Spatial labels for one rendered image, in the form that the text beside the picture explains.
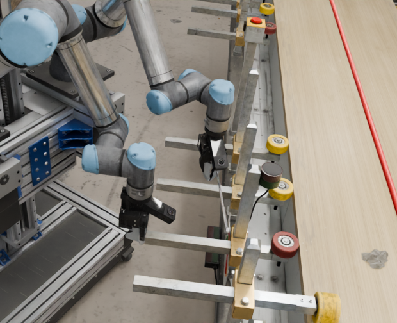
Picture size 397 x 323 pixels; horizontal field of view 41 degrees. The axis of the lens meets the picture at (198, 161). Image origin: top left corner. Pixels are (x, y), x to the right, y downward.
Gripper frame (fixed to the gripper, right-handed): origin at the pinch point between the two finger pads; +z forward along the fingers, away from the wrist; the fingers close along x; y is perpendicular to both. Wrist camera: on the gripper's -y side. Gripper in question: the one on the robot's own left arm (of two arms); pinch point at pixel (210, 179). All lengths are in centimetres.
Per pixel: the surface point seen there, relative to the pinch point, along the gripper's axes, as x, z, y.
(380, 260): -38, -2, -44
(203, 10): -40, 6, 143
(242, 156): -9.5, -9.5, -1.1
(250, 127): -10.1, -21.4, -1.3
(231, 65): -46, 19, 105
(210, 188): -0.5, 3.5, -1.0
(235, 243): -0.3, 2.1, -26.9
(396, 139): -79, -1, 10
